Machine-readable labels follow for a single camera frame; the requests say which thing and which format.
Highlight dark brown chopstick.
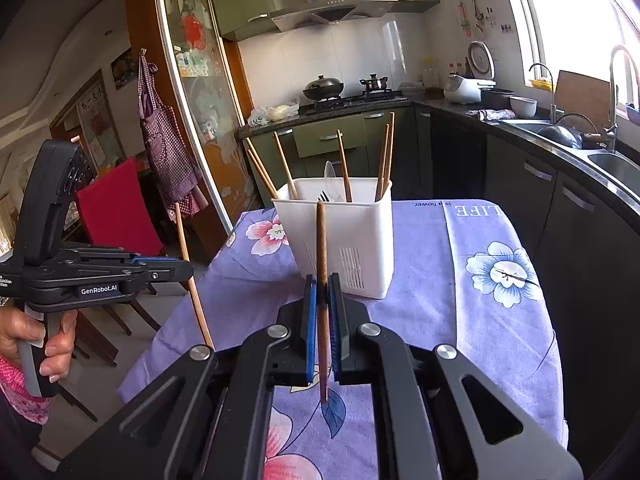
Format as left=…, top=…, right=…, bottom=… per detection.
left=336, top=129, right=352, bottom=203

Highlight clear plastic spoon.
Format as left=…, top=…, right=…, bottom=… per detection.
left=323, top=160, right=346, bottom=202

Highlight light bamboo chopstick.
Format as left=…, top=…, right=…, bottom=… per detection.
left=175, top=203, right=215, bottom=350

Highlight steel kitchen sink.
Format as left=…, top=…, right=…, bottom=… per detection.
left=587, top=152, right=640, bottom=195

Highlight chrome kitchen faucet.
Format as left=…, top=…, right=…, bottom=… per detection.
left=602, top=44, right=640, bottom=154

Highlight person's left hand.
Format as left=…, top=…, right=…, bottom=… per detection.
left=0, top=301, right=78, bottom=384

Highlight red chair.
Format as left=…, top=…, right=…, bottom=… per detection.
left=74, top=156, right=166, bottom=336

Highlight white plastic utensil holder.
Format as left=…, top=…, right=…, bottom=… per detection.
left=272, top=178, right=394, bottom=299

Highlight purple checked apron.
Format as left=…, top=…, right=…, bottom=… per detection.
left=137, top=49, right=208, bottom=223

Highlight green lower cabinets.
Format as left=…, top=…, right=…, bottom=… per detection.
left=239, top=100, right=433, bottom=200

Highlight glass sliding door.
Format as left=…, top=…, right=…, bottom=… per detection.
left=155, top=0, right=257, bottom=234

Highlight plastic bag on counter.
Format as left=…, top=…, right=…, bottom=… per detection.
left=247, top=98, right=300, bottom=127

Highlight black wok with lid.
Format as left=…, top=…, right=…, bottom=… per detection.
left=303, top=75, right=344, bottom=101

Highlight small steel pot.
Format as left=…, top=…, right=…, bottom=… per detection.
left=360, top=74, right=388, bottom=94

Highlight white bowl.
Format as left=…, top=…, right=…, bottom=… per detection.
left=509, top=96, right=538, bottom=118

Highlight black wok in sink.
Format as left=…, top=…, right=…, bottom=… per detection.
left=537, top=113, right=601, bottom=150

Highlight white rice cooker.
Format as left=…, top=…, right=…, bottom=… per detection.
left=444, top=40, right=496, bottom=104

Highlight wooden cutting board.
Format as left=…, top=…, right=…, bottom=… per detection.
left=555, top=70, right=611, bottom=132

